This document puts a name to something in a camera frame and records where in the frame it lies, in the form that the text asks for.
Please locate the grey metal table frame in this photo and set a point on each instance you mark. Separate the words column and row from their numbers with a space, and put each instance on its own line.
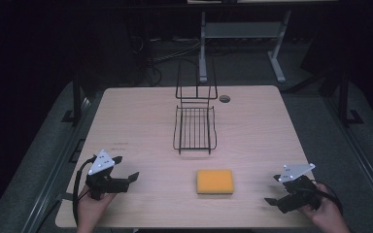
column 239, row 29

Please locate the person's right hand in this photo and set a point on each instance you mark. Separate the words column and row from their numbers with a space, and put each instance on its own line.
column 328, row 216

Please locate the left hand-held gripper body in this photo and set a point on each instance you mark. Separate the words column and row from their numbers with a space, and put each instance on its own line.
column 105, row 185

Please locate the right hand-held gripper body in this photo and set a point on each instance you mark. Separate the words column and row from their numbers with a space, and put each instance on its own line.
column 301, row 194

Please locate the yellow sponge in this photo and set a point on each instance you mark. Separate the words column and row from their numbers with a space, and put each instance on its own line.
column 215, row 181

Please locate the black metal post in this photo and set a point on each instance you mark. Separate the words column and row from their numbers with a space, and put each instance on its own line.
column 76, row 97

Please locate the person's left hand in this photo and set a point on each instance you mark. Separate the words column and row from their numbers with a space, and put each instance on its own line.
column 89, row 210

